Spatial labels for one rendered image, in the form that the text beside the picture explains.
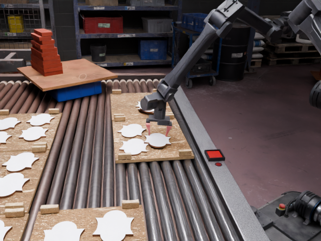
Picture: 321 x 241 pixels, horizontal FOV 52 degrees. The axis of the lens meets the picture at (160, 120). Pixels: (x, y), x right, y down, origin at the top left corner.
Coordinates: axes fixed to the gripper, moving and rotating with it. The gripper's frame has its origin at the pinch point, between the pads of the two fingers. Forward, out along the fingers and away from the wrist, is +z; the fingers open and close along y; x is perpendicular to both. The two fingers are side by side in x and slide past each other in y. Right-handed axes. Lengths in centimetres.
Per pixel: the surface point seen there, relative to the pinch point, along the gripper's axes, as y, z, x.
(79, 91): -50, -2, 53
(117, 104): -24.4, 0.1, 41.3
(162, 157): 2.0, 2.1, -19.2
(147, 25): -18, -5, 452
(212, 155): 25.1, 1.5, -14.9
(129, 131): -14.1, 0.8, 3.2
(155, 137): -1.2, 0.1, -3.5
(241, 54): 141, 23, 390
